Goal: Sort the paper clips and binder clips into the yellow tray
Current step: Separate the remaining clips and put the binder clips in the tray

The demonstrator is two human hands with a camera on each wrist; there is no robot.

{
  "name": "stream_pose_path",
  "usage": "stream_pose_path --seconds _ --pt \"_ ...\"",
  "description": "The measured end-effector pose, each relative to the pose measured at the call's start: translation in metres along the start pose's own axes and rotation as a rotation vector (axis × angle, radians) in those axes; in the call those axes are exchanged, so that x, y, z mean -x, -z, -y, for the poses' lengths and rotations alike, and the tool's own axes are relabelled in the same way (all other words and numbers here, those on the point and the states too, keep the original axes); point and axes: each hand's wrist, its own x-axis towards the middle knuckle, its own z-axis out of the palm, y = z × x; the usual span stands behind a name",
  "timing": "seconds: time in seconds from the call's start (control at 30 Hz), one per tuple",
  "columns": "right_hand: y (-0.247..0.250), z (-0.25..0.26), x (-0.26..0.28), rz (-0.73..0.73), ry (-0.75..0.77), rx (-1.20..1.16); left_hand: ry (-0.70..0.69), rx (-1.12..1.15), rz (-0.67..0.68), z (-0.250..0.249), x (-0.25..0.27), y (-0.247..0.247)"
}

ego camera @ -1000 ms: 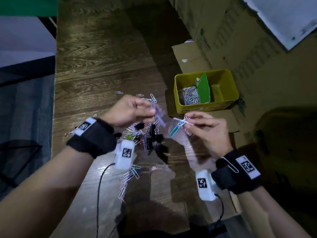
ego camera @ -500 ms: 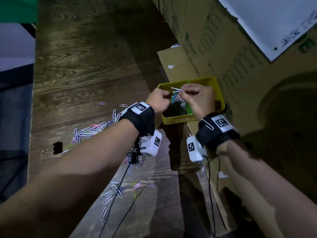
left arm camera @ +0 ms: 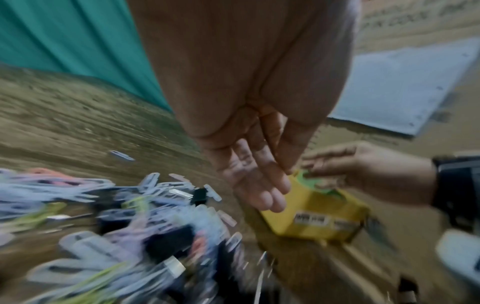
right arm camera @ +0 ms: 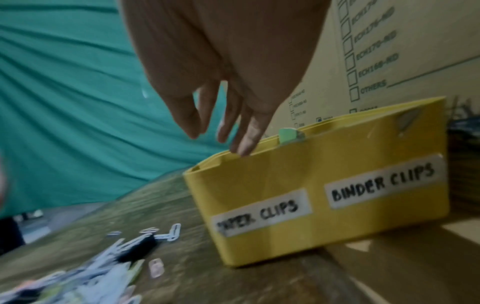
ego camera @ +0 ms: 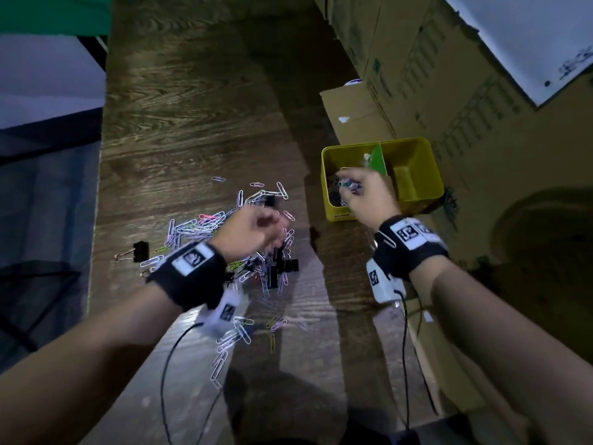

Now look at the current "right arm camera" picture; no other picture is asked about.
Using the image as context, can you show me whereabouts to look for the person's right hand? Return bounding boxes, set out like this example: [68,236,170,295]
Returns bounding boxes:
[117,0,333,158]

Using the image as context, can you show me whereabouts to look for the yellow plastic tray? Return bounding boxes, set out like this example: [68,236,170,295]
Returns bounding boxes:
[182,96,451,268]

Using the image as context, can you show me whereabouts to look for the pile of coloured paper clips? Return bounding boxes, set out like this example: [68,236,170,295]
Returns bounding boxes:
[0,222,183,304]

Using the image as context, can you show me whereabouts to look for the large printed cardboard box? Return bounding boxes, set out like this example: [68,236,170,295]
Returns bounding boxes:
[284,0,480,143]

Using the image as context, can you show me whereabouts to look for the green divider card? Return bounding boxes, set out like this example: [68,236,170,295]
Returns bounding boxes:
[277,127,307,145]

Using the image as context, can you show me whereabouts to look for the green cloth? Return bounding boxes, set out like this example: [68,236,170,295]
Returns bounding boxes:
[0,0,241,217]

